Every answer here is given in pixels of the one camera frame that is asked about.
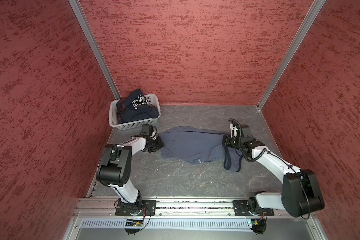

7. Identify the grey blue tank top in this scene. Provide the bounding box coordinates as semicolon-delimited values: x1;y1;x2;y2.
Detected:
159;126;243;172

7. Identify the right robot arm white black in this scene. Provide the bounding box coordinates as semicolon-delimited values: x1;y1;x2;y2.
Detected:
222;135;325;218

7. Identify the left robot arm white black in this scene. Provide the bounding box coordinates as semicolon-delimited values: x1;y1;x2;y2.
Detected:
95;136;164;216

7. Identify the dark navy tank top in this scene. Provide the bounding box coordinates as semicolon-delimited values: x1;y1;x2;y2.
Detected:
116;89;160;124

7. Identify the white plastic laundry basket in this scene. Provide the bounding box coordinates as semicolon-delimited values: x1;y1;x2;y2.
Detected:
109;94;161;131

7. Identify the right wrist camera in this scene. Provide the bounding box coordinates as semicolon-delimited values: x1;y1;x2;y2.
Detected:
229;119;252;138

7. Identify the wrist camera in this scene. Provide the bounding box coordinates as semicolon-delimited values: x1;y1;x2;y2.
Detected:
229;119;252;138
139;124;158;139

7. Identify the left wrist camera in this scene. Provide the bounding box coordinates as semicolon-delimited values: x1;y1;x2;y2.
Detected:
139;124;158;139

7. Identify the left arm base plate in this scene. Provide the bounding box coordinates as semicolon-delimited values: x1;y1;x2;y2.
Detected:
115;200;157;217

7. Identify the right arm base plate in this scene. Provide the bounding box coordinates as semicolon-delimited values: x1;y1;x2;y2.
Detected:
232;200;275;217

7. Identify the perforated cable duct strip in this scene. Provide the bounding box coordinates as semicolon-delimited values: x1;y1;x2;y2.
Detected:
80;218;251;231

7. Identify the left connector board with wires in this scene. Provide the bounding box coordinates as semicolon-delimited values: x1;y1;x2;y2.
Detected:
124;207;152;235

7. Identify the connector board with wires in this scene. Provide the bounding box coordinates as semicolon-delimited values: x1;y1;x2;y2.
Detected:
251;213;267;235
124;207;152;235

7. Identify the right connector board with wires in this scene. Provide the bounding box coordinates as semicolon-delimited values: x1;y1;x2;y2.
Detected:
251;213;267;235

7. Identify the aluminium front rail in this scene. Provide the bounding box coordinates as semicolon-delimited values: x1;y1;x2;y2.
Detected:
73;197;317;218

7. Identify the right corner aluminium post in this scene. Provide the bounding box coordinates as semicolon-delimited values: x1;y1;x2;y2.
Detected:
257;0;326;112

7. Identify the corner aluminium post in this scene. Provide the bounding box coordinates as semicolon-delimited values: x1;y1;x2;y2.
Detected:
257;0;326;112
69;0;121;100

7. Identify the left corner aluminium post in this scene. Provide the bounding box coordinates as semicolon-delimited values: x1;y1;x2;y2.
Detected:
69;0;121;100

